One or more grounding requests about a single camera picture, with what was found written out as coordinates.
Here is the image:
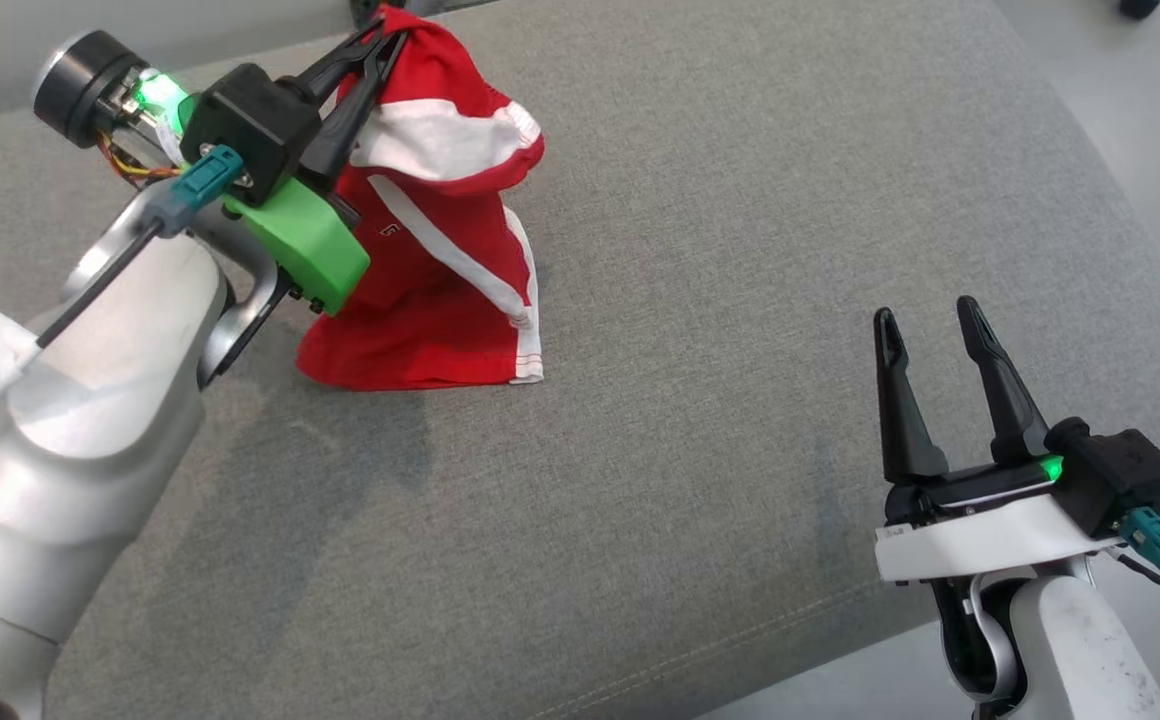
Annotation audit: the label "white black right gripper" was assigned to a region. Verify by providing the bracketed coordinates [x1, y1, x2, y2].
[873, 296, 1123, 584]

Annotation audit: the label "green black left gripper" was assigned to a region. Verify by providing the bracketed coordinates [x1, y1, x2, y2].
[33, 20, 411, 317]

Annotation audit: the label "red shorts with white stripes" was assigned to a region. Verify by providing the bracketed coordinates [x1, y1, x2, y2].
[296, 5, 547, 392]

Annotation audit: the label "orange and yellow wires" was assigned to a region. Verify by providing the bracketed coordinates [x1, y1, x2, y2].
[95, 128, 183, 189]

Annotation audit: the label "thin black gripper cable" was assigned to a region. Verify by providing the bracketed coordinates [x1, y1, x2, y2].
[1110, 553, 1160, 599]

